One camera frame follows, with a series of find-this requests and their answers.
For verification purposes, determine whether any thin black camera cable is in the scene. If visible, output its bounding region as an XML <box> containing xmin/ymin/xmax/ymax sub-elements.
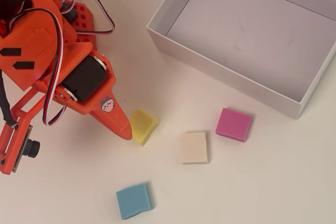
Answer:
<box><xmin>0</xmin><ymin>70</ymin><xmax>18</xmax><ymax>127</ymax></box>

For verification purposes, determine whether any white cardboard bin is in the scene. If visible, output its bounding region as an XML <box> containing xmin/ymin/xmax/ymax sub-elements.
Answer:
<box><xmin>146</xmin><ymin>0</ymin><xmax>336</xmax><ymax>120</ymax></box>

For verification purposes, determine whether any red white black servo cable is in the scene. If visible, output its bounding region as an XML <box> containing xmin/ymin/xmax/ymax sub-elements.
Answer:
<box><xmin>34</xmin><ymin>0</ymin><xmax>116</xmax><ymax>37</ymax></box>
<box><xmin>5</xmin><ymin>7</ymin><xmax>66</xmax><ymax>127</ymax></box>

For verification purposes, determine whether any orange gripper with servo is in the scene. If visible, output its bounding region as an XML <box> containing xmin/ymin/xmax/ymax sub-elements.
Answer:
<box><xmin>34</xmin><ymin>42</ymin><xmax>133</xmax><ymax>141</ymax></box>

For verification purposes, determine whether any wrist camera on orange bracket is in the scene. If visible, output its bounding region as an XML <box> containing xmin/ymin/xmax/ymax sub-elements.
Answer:
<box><xmin>0</xmin><ymin>87</ymin><xmax>41</xmax><ymax>176</ymax></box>

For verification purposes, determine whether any cream foam cuboid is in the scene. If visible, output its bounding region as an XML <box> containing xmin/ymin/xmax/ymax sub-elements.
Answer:
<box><xmin>180</xmin><ymin>131</ymin><xmax>211</xmax><ymax>165</ymax></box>

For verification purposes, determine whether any blue foam cuboid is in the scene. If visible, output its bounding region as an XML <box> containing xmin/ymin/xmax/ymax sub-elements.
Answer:
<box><xmin>115</xmin><ymin>182</ymin><xmax>154</xmax><ymax>220</ymax></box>

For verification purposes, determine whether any orange robot base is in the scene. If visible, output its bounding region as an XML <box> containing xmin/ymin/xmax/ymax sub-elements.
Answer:
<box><xmin>61</xmin><ymin>0</ymin><xmax>99</xmax><ymax>51</ymax></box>

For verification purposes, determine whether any pink foam cuboid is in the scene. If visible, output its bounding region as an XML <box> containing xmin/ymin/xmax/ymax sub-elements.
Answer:
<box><xmin>215</xmin><ymin>107</ymin><xmax>252</xmax><ymax>143</ymax></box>

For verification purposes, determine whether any yellow foam cuboid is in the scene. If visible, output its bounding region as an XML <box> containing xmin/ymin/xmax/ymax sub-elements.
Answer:
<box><xmin>129</xmin><ymin>107</ymin><xmax>159</xmax><ymax>146</ymax></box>

